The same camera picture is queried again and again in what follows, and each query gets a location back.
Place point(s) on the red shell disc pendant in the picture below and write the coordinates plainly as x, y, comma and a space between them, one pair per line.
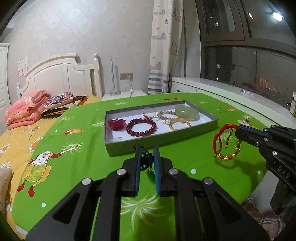
116, 124

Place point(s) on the sailboat print curtain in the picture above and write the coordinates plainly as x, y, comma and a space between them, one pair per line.
167, 24

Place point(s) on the white nightstand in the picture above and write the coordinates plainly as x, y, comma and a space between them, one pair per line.
124, 94

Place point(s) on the gold ring cluster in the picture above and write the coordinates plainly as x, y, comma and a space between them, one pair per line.
150, 113

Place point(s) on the dark framed window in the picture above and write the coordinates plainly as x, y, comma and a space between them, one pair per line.
250, 45

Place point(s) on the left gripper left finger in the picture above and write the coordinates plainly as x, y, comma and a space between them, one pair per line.
130, 185

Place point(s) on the black orange patterned cloth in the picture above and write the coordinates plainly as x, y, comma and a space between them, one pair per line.
57, 112

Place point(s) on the folded pink blanket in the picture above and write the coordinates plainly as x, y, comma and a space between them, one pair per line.
26, 110

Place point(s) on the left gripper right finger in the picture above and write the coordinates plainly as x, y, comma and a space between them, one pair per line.
165, 173

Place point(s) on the grey shallow cardboard tray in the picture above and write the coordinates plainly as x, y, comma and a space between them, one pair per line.
163, 135

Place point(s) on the white wooden headboard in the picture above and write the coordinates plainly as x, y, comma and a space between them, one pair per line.
61, 73

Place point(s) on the patterned embroidered pillow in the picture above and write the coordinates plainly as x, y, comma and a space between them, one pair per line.
59, 100

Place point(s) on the white standing lamp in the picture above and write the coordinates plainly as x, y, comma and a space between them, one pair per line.
113, 91

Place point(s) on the pale green jade bangle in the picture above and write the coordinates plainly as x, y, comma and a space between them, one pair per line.
187, 112

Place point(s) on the gold bangle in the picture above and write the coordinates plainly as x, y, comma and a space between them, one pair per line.
178, 120

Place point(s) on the beige plush cushion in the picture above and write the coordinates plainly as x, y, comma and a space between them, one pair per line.
5, 185

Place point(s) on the wall power socket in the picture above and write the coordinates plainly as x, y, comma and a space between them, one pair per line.
126, 76

